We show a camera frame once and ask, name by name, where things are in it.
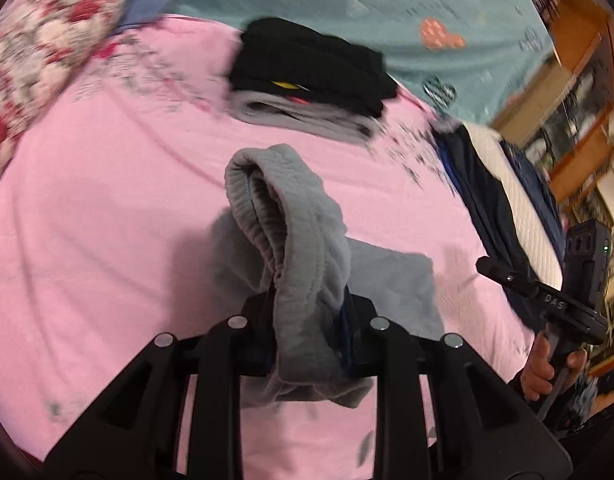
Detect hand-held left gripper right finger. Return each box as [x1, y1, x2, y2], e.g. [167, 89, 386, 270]
[337, 292, 574, 480]

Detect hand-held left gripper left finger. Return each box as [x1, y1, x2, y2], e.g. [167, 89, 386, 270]
[43, 294, 280, 480]

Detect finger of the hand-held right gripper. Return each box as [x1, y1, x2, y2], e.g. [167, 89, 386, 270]
[476, 256, 540, 297]

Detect grey-blue sweat pants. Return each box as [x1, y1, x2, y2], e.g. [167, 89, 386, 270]
[209, 143, 446, 409]

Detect navy pants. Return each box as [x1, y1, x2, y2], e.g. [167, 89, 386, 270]
[431, 124, 537, 292]

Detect folded grey pants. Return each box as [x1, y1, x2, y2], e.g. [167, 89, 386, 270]
[231, 91, 379, 144]

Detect folded black pants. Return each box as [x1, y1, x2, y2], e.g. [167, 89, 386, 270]
[229, 17, 399, 119]

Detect person's right hand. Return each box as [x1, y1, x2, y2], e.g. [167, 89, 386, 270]
[523, 334, 588, 402]

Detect white textured pillow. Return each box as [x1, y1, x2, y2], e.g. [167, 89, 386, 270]
[464, 122, 564, 292]

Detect blue jeans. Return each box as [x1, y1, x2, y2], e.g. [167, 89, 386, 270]
[502, 140, 569, 241]

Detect pink floral blanket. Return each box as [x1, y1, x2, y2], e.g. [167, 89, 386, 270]
[0, 15, 538, 473]

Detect wooden headboard shelf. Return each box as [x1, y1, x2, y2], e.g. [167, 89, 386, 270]
[491, 0, 614, 213]

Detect teal heart-print pillow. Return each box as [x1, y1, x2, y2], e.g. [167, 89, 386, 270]
[169, 0, 559, 126]

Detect red floral quilt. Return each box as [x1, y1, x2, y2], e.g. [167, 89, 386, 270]
[0, 0, 134, 197]

